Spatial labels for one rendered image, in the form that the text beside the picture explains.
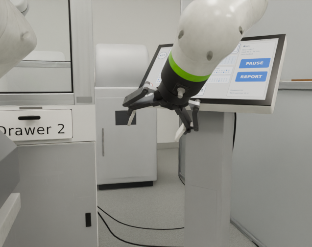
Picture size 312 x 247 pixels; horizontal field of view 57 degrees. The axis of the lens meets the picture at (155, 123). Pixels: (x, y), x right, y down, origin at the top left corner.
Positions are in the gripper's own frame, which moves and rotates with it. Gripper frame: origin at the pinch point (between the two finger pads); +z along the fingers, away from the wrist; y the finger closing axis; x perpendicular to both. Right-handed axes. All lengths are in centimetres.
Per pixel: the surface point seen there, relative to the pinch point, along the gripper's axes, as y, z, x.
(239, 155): 78, 96, 64
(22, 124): -43, 35, 6
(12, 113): -47, 33, 8
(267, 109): 31.9, -4.5, 16.8
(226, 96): 21.0, 2.2, 22.3
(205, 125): 22.0, 20.4, 21.7
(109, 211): 7, 172, 22
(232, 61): 21.6, 0.7, 37.9
